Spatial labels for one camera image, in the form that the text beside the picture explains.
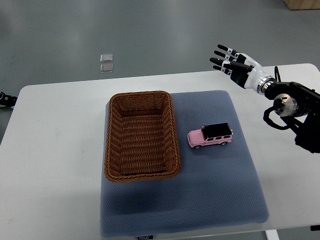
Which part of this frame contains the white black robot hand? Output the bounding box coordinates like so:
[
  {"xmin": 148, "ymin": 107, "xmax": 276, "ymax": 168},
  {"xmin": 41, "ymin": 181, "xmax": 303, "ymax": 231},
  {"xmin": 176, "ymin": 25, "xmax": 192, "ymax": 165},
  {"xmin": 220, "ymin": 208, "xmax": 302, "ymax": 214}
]
[{"xmin": 209, "ymin": 44, "xmax": 276, "ymax": 95}]

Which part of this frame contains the pink toy car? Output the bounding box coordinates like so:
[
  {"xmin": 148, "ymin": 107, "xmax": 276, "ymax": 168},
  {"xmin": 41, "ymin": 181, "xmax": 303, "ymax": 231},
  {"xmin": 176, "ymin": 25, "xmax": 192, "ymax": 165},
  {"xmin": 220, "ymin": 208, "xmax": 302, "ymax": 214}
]
[{"xmin": 187, "ymin": 122, "xmax": 234, "ymax": 149}]

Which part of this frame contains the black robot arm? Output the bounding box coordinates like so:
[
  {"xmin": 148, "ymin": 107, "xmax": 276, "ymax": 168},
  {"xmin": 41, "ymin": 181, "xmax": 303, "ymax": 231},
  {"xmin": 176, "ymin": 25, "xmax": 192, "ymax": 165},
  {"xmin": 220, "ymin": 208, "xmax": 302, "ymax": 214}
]
[{"xmin": 262, "ymin": 81, "xmax": 320, "ymax": 153}]

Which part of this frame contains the brown wicker basket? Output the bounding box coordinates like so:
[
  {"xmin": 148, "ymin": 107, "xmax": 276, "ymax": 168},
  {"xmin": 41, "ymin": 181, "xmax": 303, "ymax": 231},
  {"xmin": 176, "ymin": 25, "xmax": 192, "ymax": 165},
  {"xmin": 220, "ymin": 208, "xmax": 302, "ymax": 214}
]
[{"xmin": 104, "ymin": 90, "xmax": 181, "ymax": 183}]

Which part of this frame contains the wooden furniture corner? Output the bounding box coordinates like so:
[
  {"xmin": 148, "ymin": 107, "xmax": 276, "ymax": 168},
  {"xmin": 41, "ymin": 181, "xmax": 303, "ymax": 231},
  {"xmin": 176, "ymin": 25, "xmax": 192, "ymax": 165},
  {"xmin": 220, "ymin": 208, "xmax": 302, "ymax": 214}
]
[{"xmin": 283, "ymin": 0, "xmax": 320, "ymax": 10}]

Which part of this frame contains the blue gray foam mat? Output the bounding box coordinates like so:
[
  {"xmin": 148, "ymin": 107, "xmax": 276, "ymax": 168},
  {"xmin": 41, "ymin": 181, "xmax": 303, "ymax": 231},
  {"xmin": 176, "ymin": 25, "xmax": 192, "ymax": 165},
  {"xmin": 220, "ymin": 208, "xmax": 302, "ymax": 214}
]
[{"xmin": 100, "ymin": 90, "xmax": 269, "ymax": 238}]

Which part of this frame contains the upper clear floor plate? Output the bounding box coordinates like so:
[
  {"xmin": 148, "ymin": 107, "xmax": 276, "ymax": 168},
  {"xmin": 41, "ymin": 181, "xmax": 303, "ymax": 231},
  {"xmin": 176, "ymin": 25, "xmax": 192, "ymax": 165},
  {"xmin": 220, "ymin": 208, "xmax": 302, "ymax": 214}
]
[{"xmin": 100, "ymin": 53, "xmax": 113, "ymax": 63}]

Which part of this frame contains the white table leg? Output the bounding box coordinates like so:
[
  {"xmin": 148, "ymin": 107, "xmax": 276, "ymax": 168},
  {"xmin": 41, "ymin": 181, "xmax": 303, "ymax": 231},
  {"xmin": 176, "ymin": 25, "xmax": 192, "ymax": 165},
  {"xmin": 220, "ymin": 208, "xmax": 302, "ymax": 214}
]
[{"xmin": 265, "ymin": 229, "xmax": 280, "ymax": 240}]

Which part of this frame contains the black device at left edge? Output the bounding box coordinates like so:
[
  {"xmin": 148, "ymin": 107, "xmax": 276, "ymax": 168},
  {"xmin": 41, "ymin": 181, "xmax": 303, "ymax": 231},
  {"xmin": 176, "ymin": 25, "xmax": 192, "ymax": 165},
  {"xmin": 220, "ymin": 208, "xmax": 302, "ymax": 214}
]
[{"xmin": 0, "ymin": 91, "xmax": 18, "ymax": 109}]

